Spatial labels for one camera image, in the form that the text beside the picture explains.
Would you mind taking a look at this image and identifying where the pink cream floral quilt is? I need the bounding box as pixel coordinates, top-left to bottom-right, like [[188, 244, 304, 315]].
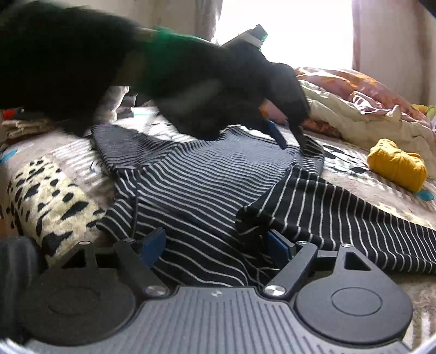
[[262, 66, 436, 167]]

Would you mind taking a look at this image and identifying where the black green gloved hand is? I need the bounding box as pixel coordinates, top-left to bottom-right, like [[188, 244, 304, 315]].
[[137, 29, 271, 140]]

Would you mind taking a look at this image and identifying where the mustard yellow folded cloth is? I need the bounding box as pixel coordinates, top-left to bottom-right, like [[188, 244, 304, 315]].
[[367, 139, 428, 193]]

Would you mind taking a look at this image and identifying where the black white striped garment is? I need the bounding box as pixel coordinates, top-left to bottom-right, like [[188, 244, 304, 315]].
[[92, 125, 435, 287]]

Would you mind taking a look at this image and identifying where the cartoon print plush blanket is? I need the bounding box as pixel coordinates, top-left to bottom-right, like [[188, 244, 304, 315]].
[[1, 115, 435, 347]]

